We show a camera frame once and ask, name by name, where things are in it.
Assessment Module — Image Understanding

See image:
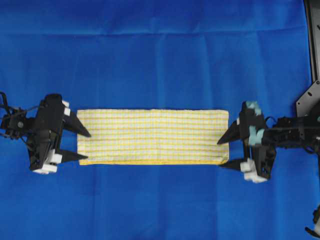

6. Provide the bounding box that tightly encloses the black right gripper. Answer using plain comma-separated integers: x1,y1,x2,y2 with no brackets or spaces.
217,101,277,183

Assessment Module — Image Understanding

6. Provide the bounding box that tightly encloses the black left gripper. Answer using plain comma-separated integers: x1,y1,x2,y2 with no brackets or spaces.
27,93,91,175

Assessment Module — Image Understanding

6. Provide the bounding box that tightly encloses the yellow checked towel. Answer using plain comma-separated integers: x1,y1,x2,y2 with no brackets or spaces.
77,109,229,165

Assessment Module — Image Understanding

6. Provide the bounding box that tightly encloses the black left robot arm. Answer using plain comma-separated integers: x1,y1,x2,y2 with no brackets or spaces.
0,92,91,175

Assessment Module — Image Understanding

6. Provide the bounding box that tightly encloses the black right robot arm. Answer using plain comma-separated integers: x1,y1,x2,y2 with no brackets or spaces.
217,101,320,183

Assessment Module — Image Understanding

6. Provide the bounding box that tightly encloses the blue table cloth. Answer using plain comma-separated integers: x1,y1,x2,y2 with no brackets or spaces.
0,0,320,240

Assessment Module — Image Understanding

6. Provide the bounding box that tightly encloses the black mounting base plate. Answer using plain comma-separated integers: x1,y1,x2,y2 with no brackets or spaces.
295,80,320,117

